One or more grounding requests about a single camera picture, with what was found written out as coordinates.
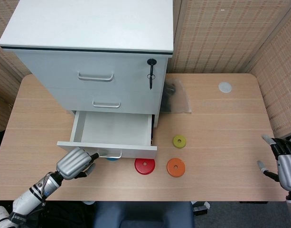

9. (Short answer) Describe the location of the white top drawer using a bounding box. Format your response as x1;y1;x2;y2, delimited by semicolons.
16;51;169;95

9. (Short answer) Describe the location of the white bottom drawer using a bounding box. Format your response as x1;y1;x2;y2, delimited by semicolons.
56;111;158;160

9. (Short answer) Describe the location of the white three-drawer cabinet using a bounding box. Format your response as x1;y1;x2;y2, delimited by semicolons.
0;0;174;129

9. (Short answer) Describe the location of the white drawer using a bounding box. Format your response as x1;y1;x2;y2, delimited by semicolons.
56;111;158;160
16;51;169;95
44;86;163;116

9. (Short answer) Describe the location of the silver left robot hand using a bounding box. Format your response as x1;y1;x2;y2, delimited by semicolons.
56;147;100;181

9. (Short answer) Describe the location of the black key in lock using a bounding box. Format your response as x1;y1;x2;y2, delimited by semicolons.
147;58;158;76

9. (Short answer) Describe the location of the orange disc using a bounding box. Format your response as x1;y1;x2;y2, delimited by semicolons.
166;158;186;178

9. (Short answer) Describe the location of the red disc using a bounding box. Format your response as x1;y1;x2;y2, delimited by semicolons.
134;158;156;175

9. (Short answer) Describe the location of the grey round cable cap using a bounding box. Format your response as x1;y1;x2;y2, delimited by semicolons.
218;81;233;94

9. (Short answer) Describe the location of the clear plastic bag with black parts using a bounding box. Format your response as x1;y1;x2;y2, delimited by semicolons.
160;79;192;114

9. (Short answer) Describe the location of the olive green disc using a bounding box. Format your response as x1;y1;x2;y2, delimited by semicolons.
172;135;187;149

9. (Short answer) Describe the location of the black key hanging on ring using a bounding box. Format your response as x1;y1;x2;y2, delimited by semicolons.
147;73;156;90

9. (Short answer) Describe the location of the white middle drawer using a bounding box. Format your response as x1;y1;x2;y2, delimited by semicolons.
44;86;163;116

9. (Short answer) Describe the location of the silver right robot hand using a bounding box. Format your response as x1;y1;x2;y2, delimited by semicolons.
256;134;291;193

